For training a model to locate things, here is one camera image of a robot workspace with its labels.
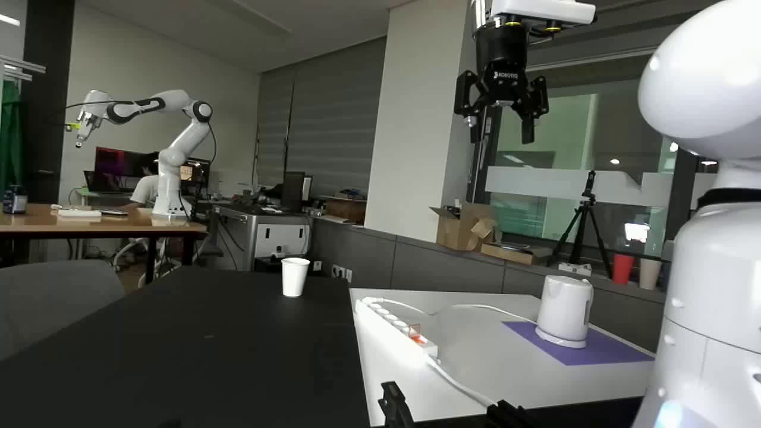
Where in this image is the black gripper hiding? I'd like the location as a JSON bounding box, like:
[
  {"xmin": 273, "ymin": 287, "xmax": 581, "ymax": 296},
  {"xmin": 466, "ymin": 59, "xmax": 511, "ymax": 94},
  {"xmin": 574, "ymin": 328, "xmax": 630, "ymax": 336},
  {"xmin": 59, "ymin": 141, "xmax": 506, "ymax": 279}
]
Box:
[{"xmin": 454, "ymin": 21, "xmax": 553, "ymax": 147}]

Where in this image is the white cylindrical cup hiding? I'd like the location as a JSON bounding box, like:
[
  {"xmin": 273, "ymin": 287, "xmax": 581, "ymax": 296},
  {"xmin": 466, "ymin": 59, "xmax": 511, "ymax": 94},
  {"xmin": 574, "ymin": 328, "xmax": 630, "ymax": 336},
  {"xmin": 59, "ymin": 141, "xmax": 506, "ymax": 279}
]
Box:
[{"xmin": 535, "ymin": 274, "xmax": 597, "ymax": 349}]

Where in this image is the open cardboard box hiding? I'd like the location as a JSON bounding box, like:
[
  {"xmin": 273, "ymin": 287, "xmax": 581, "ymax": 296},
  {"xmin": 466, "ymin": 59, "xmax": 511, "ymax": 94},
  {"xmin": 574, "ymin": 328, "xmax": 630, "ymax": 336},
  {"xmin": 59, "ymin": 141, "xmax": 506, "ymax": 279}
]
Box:
[{"xmin": 429, "ymin": 203, "xmax": 499, "ymax": 254}]

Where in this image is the flat cardboard piece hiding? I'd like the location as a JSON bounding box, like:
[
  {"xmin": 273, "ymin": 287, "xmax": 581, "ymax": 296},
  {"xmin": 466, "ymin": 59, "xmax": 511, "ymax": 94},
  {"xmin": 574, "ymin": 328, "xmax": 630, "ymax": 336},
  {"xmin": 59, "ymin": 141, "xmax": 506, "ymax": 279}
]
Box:
[{"xmin": 479, "ymin": 243, "xmax": 535, "ymax": 266}]

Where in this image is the grey window blind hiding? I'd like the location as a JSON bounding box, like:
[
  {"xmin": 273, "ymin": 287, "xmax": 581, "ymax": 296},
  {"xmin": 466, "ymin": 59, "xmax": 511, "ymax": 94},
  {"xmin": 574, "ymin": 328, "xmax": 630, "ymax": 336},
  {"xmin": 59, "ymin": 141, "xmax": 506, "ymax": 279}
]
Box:
[{"xmin": 252, "ymin": 35, "xmax": 388, "ymax": 199}]

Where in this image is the grey partition panel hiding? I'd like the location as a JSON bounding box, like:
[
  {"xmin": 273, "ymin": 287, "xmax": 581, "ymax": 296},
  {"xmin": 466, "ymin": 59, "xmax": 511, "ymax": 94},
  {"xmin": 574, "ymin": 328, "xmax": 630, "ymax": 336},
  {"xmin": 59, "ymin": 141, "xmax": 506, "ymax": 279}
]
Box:
[{"xmin": 308, "ymin": 214, "xmax": 670, "ymax": 353}]

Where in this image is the brown box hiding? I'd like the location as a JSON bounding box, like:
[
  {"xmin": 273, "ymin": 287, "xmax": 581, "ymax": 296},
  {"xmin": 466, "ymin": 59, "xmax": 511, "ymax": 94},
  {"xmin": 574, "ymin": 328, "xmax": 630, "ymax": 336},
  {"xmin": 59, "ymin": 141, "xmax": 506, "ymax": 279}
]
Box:
[{"xmin": 318, "ymin": 195, "xmax": 369, "ymax": 226}]

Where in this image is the red cup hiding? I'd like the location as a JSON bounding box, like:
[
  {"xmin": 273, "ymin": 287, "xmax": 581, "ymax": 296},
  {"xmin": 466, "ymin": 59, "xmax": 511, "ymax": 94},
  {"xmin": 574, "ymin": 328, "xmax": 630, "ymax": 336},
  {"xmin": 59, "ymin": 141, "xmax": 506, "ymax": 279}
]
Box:
[{"xmin": 610, "ymin": 253, "xmax": 637, "ymax": 287}]

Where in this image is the black computer case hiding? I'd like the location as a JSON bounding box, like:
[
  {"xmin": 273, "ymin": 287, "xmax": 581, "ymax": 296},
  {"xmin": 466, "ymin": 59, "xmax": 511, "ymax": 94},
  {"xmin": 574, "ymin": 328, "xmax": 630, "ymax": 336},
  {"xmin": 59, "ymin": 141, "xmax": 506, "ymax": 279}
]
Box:
[{"xmin": 279, "ymin": 168, "xmax": 317, "ymax": 214}]

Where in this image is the beige paper cup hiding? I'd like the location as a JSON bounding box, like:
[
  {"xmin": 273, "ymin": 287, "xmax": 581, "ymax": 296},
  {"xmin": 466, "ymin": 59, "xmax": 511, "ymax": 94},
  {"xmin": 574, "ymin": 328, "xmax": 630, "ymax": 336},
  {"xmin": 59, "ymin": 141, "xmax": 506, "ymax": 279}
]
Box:
[{"xmin": 637, "ymin": 256, "xmax": 663, "ymax": 292}]

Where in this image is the grey metal cabinet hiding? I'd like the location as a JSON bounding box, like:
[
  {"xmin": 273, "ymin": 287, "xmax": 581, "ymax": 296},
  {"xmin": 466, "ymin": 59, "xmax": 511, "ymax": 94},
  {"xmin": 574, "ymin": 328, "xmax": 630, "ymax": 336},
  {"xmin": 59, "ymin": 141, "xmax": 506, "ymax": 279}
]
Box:
[{"xmin": 212, "ymin": 205, "xmax": 314, "ymax": 274}]

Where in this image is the purple rectangular mat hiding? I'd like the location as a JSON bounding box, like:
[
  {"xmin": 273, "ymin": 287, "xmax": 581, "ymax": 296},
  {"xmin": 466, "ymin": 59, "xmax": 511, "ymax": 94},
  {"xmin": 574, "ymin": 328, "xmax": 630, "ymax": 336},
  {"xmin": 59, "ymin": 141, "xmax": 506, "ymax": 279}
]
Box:
[{"xmin": 501, "ymin": 319, "xmax": 656, "ymax": 369}]

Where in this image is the white paper cup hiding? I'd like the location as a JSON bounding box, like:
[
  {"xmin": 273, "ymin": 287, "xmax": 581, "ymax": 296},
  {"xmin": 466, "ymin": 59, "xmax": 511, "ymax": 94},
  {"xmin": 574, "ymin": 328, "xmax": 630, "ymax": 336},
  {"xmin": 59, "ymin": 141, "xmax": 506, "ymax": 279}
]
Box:
[{"xmin": 279, "ymin": 254, "xmax": 312, "ymax": 303}]

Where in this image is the black table clamp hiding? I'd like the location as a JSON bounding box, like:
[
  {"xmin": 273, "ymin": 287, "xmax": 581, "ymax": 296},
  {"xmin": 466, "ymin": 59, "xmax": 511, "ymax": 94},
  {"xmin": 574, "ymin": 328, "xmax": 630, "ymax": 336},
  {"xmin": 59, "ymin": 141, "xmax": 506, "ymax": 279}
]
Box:
[
  {"xmin": 482, "ymin": 398, "xmax": 529, "ymax": 428},
  {"xmin": 377, "ymin": 381, "xmax": 417, "ymax": 428}
]

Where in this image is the black computer monitor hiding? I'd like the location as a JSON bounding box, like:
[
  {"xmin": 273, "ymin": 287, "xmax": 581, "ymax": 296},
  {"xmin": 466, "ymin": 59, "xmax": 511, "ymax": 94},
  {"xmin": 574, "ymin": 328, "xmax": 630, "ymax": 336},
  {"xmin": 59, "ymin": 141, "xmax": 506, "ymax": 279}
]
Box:
[{"xmin": 92, "ymin": 146, "xmax": 160, "ymax": 195}]

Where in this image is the wooden desk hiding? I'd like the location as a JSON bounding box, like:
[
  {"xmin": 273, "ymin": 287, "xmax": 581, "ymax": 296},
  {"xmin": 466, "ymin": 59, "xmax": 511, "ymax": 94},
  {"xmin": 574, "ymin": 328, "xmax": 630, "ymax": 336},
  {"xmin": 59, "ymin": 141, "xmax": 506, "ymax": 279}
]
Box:
[{"xmin": 0, "ymin": 203, "xmax": 210, "ymax": 286}]

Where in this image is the white flat keyboard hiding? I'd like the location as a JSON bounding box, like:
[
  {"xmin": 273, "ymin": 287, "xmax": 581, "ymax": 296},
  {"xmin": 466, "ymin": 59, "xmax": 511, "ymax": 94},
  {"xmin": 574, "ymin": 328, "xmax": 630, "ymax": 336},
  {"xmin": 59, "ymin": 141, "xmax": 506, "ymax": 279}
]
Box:
[{"xmin": 52, "ymin": 205, "xmax": 104, "ymax": 221}]

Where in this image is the green hanging cloth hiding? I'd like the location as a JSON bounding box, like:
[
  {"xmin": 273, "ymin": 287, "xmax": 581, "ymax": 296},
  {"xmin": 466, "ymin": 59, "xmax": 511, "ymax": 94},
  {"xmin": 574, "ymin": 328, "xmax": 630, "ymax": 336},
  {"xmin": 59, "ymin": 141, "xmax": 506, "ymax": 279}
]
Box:
[{"xmin": 0, "ymin": 76, "xmax": 23, "ymax": 195}]

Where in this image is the grey upholstered chair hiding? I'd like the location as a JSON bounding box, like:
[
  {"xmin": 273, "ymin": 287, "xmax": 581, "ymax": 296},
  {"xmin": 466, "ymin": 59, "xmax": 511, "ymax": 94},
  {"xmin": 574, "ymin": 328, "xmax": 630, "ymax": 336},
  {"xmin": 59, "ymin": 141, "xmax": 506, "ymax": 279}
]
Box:
[{"xmin": 0, "ymin": 260, "xmax": 129, "ymax": 365}]

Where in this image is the black camera tripod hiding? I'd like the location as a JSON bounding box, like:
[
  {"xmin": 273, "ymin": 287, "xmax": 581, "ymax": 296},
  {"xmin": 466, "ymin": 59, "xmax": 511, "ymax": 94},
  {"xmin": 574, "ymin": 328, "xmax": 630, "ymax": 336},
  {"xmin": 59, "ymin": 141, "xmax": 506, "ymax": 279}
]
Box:
[{"xmin": 544, "ymin": 168, "xmax": 613, "ymax": 279}]

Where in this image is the white wall outlet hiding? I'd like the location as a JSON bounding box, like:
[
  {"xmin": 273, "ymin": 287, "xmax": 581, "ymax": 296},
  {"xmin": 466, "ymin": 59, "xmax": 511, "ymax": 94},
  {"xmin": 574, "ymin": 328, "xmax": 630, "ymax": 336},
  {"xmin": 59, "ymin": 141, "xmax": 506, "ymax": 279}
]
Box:
[{"xmin": 328, "ymin": 261, "xmax": 358, "ymax": 286}]

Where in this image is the white power cable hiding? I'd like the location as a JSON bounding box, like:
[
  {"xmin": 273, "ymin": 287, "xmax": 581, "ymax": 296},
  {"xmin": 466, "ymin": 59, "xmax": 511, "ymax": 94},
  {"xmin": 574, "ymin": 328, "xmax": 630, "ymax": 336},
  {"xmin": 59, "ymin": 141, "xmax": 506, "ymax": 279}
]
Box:
[{"xmin": 379, "ymin": 296, "xmax": 549, "ymax": 412}]

